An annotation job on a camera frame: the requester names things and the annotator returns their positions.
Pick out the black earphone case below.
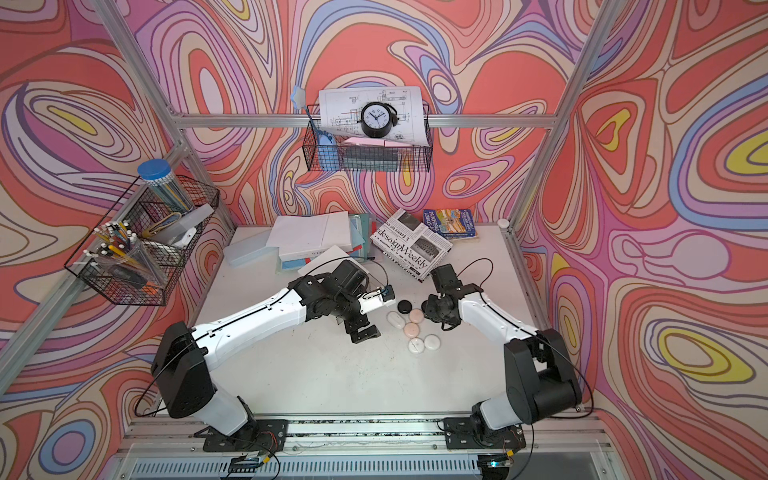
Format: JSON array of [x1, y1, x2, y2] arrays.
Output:
[[397, 300, 413, 314]]

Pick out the white three-drawer box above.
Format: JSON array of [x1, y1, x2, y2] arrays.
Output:
[[297, 245, 354, 277]]

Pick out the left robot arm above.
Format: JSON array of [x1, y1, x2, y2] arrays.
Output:
[[151, 258, 395, 439]]

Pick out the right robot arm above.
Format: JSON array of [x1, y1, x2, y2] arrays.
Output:
[[422, 264, 583, 435]]

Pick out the pink earphone case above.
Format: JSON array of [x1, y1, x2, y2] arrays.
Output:
[[409, 309, 425, 324], [403, 323, 420, 338]]

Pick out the white round earphone case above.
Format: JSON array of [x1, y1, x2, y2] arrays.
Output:
[[423, 334, 442, 351], [408, 337, 426, 355]]

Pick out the white oval earphone case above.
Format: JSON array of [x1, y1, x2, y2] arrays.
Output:
[[386, 311, 407, 330]]

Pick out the folded newspaper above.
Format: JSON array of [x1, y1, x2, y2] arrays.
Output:
[[371, 209, 452, 282]]

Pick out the blue book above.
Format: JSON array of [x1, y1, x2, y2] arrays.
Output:
[[423, 209, 477, 241]]

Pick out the teal books stack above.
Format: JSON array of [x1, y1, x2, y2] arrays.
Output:
[[277, 213, 372, 272]]

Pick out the white open notebook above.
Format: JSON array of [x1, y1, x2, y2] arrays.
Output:
[[266, 212, 353, 261]]

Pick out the translucent plastic box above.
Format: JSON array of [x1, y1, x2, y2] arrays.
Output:
[[224, 231, 279, 268]]

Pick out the black round clock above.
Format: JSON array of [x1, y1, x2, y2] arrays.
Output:
[[359, 102, 399, 139]]

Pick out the white drawing sheet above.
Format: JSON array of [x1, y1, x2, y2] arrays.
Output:
[[319, 87, 428, 146]]

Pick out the clear cup with pens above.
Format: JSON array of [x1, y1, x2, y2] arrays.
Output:
[[84, 220, 167, 292]]

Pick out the blue lid pencil jar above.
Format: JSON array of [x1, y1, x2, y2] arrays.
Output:
[[137, 159, 194, 214]]

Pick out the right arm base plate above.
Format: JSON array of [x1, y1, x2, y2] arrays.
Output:
[[440, 414, 527, 452]]

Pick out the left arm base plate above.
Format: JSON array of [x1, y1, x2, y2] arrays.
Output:
[[194, 419, 289, 453]]

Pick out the black wire wall basket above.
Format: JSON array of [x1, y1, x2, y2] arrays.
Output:
[[302, 102, 433, 173]]

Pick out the black wire side basket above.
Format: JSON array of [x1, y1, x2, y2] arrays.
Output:
[[64, 184, 212, 306]]

